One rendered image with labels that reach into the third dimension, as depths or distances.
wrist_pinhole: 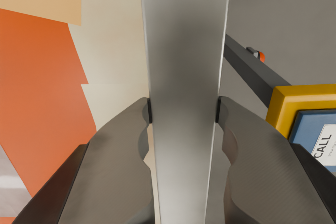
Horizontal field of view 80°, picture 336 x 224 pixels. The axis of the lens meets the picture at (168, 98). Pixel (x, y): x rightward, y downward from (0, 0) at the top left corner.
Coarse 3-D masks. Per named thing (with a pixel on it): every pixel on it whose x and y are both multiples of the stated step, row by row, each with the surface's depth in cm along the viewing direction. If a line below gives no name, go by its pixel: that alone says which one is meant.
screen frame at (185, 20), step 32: (160, 0) 9; (192, 0) 9; (224, 0) 8; (160, 32) 9; (192, 32) 9; (224, 32) 9; (160, 64) 10; (192, 64) 10; (160, 96) 11; (192, 96) 11; (160, 128) 12; (192, 128) 12; (160, 160) 13; (192, 160) 13; (160, 192) 15; (192, 192) 15
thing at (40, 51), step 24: (0, 24) 13; (24, 24) 13; (48, 24) 13; (0, 48) 13; (24, 48) 13; (48, 48) 13; (72, 48) 13; (0, 72) 14; (24, 72) 14; (48, 72) 14; (72, 72) 14
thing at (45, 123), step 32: (0, 96) 15; (32, 96) 15; (64, 96) 15; (0, 128) 17; (32, 128) 17; (64, 128) 17; (0, 160) 19; (32, 160) 19; (64, 160) 19; (0, 192) 21; (32, 192) 21
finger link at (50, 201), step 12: (84, 144) 8; (72, 156) 8; (60, 168) 7; (72, 168) 7; (48, 180) 7; (60, 180) 7; (72, 180) 7; (48, 192) 6; (60, 192) 6; (36, 204) 6; (48, 204) 6; (60, 204) 6; (24, 216) 6; (36, 216) 6; (48, 216) 6; (60, 216) 6
